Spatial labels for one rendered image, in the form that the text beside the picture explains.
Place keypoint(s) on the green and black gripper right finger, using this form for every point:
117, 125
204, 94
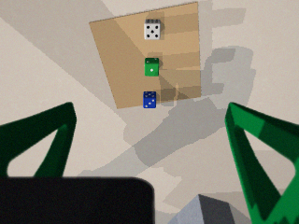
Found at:
265, 204

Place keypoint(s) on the green die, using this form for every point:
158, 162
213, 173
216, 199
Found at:
151, 67

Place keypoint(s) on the blue dice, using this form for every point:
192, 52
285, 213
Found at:
149, 99

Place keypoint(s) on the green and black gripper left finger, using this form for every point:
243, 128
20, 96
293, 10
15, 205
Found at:
19, 135

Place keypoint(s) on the tan flat mat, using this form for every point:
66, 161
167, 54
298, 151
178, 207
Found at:
122, 48

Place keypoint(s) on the grey die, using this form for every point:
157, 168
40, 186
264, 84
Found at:
152, 29

